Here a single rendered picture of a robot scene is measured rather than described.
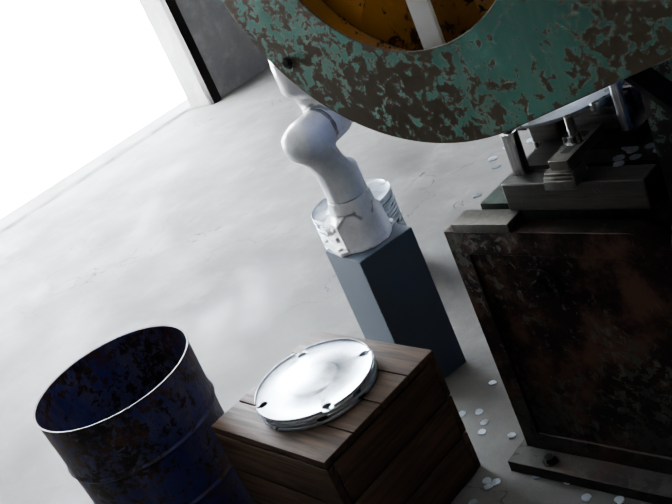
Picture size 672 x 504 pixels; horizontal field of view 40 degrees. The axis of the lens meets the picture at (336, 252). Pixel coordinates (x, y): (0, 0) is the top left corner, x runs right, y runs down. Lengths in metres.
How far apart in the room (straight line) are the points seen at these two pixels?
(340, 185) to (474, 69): 1.00
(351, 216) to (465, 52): 1.05
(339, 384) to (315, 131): 0.63
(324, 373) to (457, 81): 0.90
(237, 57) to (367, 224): 4.82
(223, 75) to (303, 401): 5.15
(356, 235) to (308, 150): 0.29
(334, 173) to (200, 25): 4.71
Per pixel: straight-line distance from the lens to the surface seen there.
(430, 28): 1.45
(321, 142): 2.27
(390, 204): 3.09
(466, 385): 2.55
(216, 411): 2.37
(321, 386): 2.06
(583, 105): 1.86
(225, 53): 7.06
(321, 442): 1.96
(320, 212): 3.18
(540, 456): 2.20
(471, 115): 1.45
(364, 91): 1.56
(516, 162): 1.83
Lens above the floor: 1.43
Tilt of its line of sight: 23 degrees down
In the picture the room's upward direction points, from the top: 24 degrees counter-clockwise
